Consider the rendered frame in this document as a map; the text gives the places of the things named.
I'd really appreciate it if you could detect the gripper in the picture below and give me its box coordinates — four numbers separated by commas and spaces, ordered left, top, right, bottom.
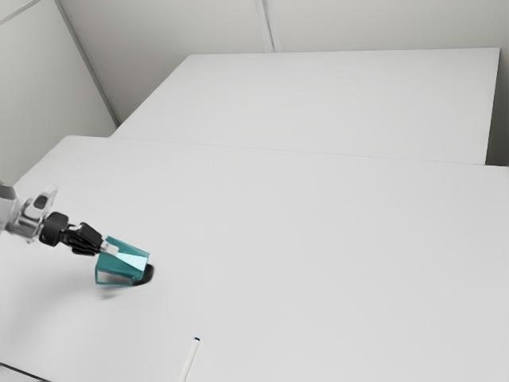
38, 211, 119, 257

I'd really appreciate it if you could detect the teal faceted mug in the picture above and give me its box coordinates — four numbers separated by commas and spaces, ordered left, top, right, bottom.
94, 235, 152, 287

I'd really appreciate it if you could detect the white stick with blue tip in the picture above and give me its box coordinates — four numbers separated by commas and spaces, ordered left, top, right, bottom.
178, 336, 201, 382

